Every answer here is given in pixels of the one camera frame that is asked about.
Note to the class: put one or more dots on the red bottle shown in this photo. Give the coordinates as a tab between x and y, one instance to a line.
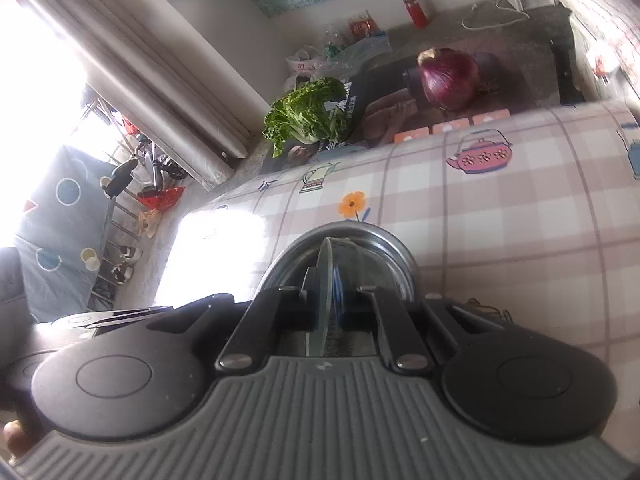
416	12

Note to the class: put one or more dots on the grey dotted cloth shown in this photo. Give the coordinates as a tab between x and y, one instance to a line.
65	210

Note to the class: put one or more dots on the beige curtain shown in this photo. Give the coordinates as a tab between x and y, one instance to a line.
150	50

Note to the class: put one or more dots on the red onion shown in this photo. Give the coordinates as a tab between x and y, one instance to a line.
447	80

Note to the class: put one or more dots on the white black shoe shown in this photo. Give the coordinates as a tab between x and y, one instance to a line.
129	253
121	273

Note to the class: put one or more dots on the white quilted blanket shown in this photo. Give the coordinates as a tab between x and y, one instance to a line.
600	10

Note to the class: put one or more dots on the clear plastic bag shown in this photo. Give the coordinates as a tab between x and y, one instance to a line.
360	52

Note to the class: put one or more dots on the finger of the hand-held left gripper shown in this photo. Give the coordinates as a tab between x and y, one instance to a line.
130	316

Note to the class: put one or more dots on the folded metal stroller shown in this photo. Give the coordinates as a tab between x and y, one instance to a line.
160	165

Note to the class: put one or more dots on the napa cabbage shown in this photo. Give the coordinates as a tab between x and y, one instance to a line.
305	110

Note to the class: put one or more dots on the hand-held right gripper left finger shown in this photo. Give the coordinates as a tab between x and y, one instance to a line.
310	300

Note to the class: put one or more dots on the person's left hand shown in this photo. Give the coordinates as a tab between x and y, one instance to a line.
16	439

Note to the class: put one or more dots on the white ceramic plate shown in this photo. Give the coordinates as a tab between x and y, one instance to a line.
326	270

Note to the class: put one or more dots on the large stainless steel basin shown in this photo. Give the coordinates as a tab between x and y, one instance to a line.
380	260

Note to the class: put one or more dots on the hanging red bag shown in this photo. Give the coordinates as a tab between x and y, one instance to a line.
129	126

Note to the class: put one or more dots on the red snack packet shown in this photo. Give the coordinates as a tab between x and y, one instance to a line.
362	24

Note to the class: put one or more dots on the crumpled red bag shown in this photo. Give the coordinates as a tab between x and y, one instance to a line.
162	199

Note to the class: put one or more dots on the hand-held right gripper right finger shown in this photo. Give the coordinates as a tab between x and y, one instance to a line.
338	290

